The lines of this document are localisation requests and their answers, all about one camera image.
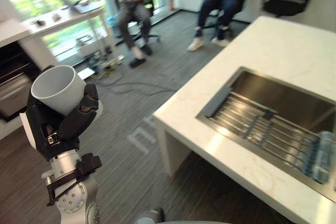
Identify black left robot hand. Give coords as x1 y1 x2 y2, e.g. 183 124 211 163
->
19 83 103 162

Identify white kitchen island counter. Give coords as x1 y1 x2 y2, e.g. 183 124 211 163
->
153 16 336 224

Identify white cup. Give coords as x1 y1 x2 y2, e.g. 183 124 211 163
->
30 65 103 118

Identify black cable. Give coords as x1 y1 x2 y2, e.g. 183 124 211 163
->
94 70 182 96

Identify grey robot body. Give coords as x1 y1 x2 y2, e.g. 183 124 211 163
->
135 207 233 224

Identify dishwasher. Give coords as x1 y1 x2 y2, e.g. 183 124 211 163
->
0 41 43 123

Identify white box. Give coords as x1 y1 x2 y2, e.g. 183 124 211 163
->
76 34 98 58

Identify clear plastic water bottle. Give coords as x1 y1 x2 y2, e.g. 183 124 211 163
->
301 131 336 184

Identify stainless steel sink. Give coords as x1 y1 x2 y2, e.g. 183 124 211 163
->
195 66 336 204

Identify grey roll-up drying rack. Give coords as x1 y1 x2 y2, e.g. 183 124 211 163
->
204 86 330 183

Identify person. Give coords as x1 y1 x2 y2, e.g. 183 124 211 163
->
186 0 247 51
117 0 159 68

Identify white desk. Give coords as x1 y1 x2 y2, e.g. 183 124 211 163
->
22 1 119 63

